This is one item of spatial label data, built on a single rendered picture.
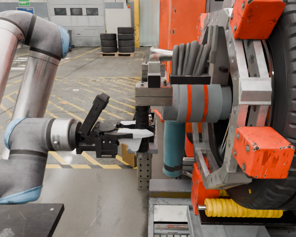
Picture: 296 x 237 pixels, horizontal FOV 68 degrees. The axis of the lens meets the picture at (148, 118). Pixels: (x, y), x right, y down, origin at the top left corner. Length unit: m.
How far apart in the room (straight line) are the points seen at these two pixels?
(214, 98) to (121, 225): 1.00
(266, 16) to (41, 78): 0.75
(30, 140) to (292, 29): 0.63
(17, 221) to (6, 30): 0.78
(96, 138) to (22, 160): 0.18
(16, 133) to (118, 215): 1.00
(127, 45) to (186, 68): 8.57
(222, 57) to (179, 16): 0.48
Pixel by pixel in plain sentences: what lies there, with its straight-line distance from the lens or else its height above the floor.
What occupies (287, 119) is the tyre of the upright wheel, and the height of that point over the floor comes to 0.91.
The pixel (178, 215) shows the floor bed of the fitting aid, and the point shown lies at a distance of 1.39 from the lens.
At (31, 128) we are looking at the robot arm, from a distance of 0.63.
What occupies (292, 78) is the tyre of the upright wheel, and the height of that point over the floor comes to 0.99.
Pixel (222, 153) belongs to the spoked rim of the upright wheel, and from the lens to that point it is 0.92.
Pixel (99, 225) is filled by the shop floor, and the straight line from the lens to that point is 1.47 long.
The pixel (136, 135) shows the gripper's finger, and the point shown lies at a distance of 0.55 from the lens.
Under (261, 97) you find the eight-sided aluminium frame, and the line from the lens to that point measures 0.50.
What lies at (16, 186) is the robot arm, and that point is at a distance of 0.61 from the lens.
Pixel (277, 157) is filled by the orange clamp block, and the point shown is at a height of 0.86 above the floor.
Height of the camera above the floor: 1.08
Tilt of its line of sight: 23 degrees down
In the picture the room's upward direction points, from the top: straight up
